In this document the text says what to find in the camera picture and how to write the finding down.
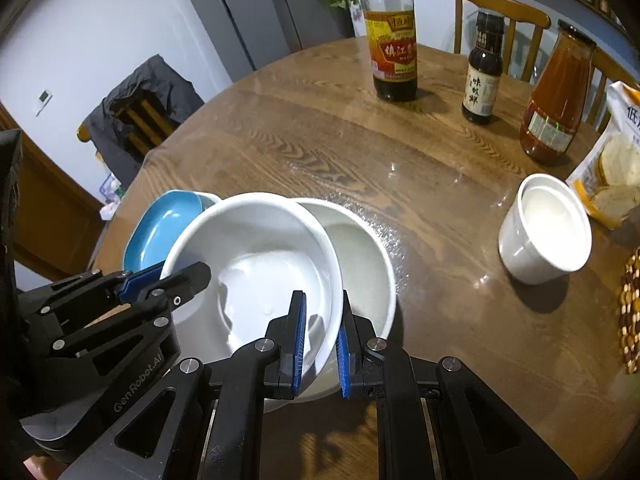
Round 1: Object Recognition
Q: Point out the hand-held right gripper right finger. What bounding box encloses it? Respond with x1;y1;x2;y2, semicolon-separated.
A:
337;290;581;480

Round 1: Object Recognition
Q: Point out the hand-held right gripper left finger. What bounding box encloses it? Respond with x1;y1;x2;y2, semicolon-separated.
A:
60;290;308;480

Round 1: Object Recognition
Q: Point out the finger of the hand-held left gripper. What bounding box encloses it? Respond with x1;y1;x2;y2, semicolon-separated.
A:
20;265;164;319
42;261;212;357

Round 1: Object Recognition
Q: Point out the medium white bowl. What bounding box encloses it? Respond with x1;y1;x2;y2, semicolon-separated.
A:
160;192;343;368

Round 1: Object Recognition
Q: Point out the large white bowl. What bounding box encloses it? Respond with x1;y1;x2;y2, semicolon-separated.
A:
260;199;398;413

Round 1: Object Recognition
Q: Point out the small white bowl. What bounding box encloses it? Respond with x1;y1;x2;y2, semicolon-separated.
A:
498;173;592;285

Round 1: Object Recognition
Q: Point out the plastic bag of packets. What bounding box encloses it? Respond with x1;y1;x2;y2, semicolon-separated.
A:
97;172;126;221

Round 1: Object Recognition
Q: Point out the brown wooden door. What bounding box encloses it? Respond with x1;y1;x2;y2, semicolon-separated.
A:
0;105;108;286

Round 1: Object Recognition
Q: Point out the wooden chair with black cloth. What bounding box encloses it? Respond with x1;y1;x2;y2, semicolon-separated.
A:
90;55;206;196

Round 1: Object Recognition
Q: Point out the grey refrigerator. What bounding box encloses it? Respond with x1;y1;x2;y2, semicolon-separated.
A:
170;0;361;83

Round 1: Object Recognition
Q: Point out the beaded wooden coaster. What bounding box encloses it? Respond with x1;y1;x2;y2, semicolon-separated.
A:
617;247;640;376

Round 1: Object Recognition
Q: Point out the vinegar bottle with yellow label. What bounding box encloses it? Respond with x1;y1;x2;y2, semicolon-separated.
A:
360;0;418;102

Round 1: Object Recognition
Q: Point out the small dark sauce bottle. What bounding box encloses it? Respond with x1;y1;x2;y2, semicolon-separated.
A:
461;11;506;125

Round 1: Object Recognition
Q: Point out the flour bag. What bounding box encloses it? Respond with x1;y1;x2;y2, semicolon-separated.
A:
565;81;640;231

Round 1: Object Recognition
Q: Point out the red sauce bottle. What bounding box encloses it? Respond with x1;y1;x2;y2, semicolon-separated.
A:
519;20;598;163

